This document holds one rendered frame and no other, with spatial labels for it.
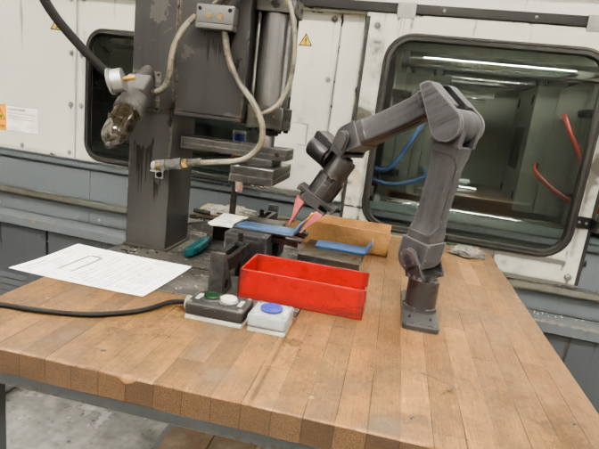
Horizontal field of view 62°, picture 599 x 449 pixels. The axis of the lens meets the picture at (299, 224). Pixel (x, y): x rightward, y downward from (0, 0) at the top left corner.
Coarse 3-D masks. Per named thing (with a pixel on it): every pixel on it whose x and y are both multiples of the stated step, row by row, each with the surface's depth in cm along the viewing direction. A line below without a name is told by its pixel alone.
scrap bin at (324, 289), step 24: (264, 264) 108; (288, 264) 107; (312, 264) 106; (240, 288) 98; (264, 288) 97; (288, 288) 96; (312, 288) 95; (336, 288) 94; (360, 288) 105; (336, 312) 95; (360, 312) 94
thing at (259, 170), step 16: (192, 144) 117; (208, 144) 116; (224, 144) 116; (240, 144) 115; (256, 144) 120; (272, 144) 117; (256, 160) 114; (272, 160) 114; (288, 160) 116; (240, 176) 110; (256, 176) 109; (272, 176) 108; (288, 176) 124
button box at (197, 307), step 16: (0, 304) 82; (16, 304) 82; (160, 304) 88; (192, 304) 86; (208, 304) 86; (224, 304) 86; (240, 304) 87; (208, 320) 86; (224, 320) 85; (240, 320) 84
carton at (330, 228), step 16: (304, 224) 143; (320, 224) 142; (336, 224) 141; (352, 224) 152; (368, 224) 151; (384, 224) 150; (304, 240) 144; (336, 240) 142; (352, 240) 141; (368, 240) 140; (384, 240) 139; (384, 256) 140
